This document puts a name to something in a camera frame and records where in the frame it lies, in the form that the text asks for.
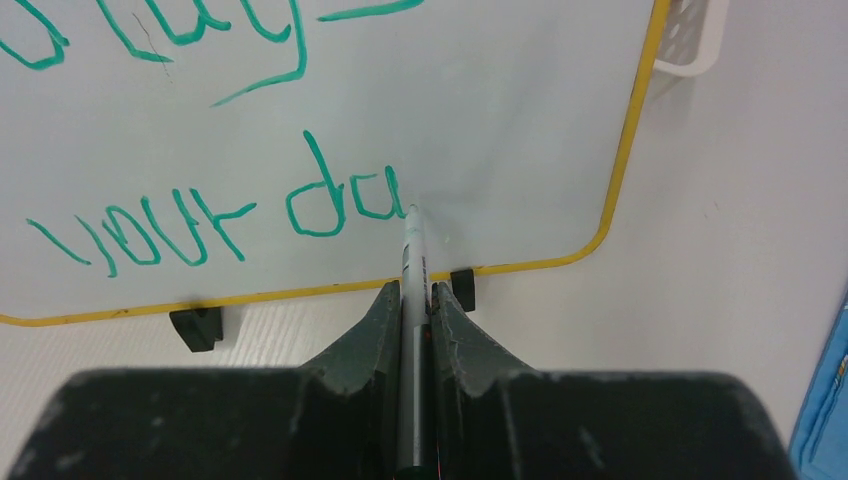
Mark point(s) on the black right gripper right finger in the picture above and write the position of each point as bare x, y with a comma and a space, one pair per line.
474, 435

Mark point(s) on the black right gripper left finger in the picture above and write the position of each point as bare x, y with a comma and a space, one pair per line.
349, 410

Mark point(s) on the green whiteboard marker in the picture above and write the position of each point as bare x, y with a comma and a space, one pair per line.
416, 445

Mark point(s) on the yellow-framed whiteboard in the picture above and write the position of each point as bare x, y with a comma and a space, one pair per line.
161, 155

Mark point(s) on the black whiteboard foot clip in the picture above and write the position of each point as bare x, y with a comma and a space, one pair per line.
199, 328
464, 288

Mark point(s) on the blue space-print cloth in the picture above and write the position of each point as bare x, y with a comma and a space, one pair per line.
818, 446

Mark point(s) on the white perforated plastic basket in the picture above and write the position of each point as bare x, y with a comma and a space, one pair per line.
692, 37

